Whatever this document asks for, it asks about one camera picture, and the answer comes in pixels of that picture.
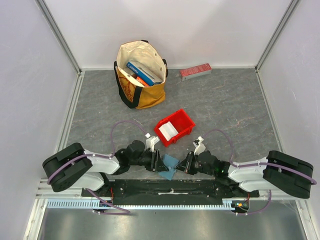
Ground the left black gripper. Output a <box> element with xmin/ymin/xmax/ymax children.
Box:
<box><xmin>130</xmin><ymin>147</ymin><xmax>169</xmax><ymax>172</ymax></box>

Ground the white cards stack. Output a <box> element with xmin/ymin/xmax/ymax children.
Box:
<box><xmin>159</xmin><ymin>121</ymin><xmax>179</xmax><ymax>141</ymax></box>

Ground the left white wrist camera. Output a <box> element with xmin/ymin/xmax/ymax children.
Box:
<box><xmin>145</xmin><ymin>133</ymin><xmax>160</xmax><ymax>152</ymax></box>

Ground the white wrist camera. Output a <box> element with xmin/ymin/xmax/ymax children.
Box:
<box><xmin>145</xmin><ymin>133</ymin><xmax>160</xmax><ymax>152</ymax></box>
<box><xmin>192</xmin><ymin>136</ymin><xmax>206</xmax><ymax>155</ymax></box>

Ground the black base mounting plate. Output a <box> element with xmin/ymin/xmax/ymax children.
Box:
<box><xmin>94</xmin><ymin>179</ymin><xmax>260</xmax><ymax>199</ymax></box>

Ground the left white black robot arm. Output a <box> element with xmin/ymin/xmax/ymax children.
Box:
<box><xmin>42</xmin><ymin>140</ymin><xmax>168</xmax><ymax>197</ymax></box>

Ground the red plastic bin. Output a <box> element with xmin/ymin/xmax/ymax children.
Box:
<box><xmin>154</xmin><ymin>108</ymin><xmax>196</xmax><ymax>147</ymax></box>

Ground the blue book in bag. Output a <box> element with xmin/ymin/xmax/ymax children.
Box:
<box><xmin>126</xmin><ymin>61</ymin><xmax>158</xmax><ymax>86</ymax></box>

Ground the grey slotted cable duct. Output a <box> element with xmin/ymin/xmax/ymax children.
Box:
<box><xmin>46</xmin><ymin>199</ymin><xmax>237</xmax><ymax>211</ymax></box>

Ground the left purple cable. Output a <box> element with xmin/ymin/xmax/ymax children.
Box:
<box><xmin>47</xmin><ymin>120</ymin><xmax>151</xmax><ymax>216</ymax></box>

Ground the red rectangular carton box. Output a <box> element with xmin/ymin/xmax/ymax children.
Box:
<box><xmin>179</xmin><ymin>63</ymin><xmax>212</xmax><ymax>81</ymax></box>

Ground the orange book in bag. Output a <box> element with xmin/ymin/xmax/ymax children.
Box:
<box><xmin>136</xmin><ymin>76</ymin><xmax>149</xmax><ymax>87</ymax></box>

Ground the yellow canvas tote bag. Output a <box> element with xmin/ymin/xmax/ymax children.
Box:
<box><xmin>113</xmin><ymin>40</ymin><xmax>169</xmax><ymax>109</ymax></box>

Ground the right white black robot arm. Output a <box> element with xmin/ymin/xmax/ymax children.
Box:
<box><xmin>176</xmin><ymin>150</ymin><xmax>316</xmax><ymax>199</ymax></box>

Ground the blue leather card holder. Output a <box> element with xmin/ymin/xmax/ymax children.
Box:
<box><xmin>158</xmin><ymin>154</ymin><xmax>180</xmax><ymax>181</ymax></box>

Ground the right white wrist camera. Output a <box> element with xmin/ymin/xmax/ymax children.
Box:
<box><xmin>192</xmin><ymin>136</ymin><xmax>206</xmax><ymax>155</ymax></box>

